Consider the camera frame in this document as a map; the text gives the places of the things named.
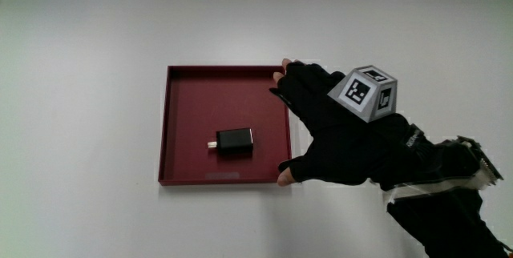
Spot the person's right hand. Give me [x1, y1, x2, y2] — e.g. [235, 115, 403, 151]
[269, 58, 426, 191]

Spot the black charger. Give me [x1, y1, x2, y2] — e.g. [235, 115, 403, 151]
[207, 127, 255, 155]

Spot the dark red square plate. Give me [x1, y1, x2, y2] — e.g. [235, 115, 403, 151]
[157, 64, 293, 187]

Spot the person's right forearm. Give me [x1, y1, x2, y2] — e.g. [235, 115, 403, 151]
[379, 127, 513, 258]

